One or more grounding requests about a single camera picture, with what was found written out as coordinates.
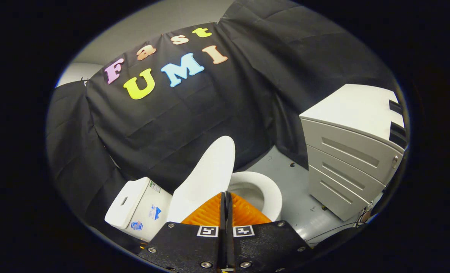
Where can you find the white toilet lid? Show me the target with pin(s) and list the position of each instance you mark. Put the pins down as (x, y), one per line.
(210, 174)

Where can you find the black backdrop cloth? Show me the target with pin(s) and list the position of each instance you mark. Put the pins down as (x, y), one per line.
(194, 117)

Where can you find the white toilet tank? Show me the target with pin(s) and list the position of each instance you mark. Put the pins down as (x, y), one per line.
(141, 212)

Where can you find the white drawer cabinet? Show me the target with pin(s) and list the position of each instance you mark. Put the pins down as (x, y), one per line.
(346, 151)

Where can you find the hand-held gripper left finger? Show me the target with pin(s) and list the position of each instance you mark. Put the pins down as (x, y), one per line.
(187, 246)

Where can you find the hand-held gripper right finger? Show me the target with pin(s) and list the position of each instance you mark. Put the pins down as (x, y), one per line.
(266, 244)

